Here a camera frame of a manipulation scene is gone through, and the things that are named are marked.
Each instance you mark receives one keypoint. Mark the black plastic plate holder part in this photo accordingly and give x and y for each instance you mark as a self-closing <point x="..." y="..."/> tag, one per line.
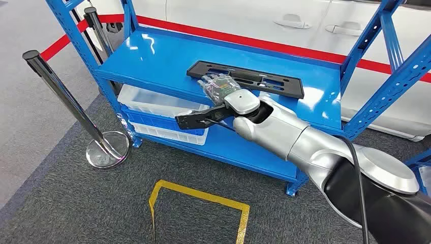
<point x="286" y="87"/>

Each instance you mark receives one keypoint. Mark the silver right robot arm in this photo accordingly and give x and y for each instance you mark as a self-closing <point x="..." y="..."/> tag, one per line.
<point x="279" y="131"/>

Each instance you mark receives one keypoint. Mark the blue metal shelf rack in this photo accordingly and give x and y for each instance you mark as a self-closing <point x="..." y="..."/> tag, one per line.
<point x="161" y="60"/>
<point x="416" y="161"/>

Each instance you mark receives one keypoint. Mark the yellow floor tape square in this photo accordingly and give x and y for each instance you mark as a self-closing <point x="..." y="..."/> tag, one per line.
<point x="202" y="195"/>

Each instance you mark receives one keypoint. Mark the red barrier belt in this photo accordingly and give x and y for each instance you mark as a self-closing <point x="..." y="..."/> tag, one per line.
<point x="235" y="37"/>
<point x="57" y="47"/>

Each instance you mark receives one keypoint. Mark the white car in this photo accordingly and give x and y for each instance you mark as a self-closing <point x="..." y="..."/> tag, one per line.
<point x="235" y="13"/>

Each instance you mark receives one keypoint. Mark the thin black rod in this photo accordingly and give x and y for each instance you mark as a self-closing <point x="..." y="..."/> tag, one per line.
<point x="86" y="35"/>

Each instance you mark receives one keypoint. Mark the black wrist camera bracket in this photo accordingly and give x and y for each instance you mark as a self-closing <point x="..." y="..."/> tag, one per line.
<point x="192" y="121"/>

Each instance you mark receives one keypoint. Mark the chrome stanchion post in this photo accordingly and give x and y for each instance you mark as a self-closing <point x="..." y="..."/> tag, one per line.
<point x="97" y="30"/>
<point x="67" y="97"/>

